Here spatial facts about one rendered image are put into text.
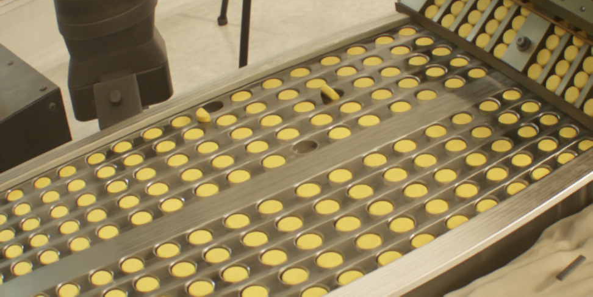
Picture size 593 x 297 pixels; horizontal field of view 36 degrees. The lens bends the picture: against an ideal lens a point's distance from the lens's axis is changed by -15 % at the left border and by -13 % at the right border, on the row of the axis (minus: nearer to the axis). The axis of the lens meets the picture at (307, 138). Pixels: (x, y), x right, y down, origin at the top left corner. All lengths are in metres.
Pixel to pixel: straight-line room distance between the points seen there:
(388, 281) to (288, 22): 2.47
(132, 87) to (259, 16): 2.32
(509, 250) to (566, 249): 0.06
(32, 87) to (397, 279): 0.64
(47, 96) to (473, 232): 0.61
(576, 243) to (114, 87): 0.34
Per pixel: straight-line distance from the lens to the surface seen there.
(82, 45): 0.65
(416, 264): 0.43
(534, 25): 0.57
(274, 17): 2.92
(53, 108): 0.99
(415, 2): 0.64
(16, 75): 1.05
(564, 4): 0.53
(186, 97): 0.57
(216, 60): 2.73
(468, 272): 0.44
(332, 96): 0.56
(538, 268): 0.38
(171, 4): 3.10
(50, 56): 3.00
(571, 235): 0.41
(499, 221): 0.45
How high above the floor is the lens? 1.23
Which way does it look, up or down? 32 degrees down
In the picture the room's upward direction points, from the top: 8 degrees counter-clockwise
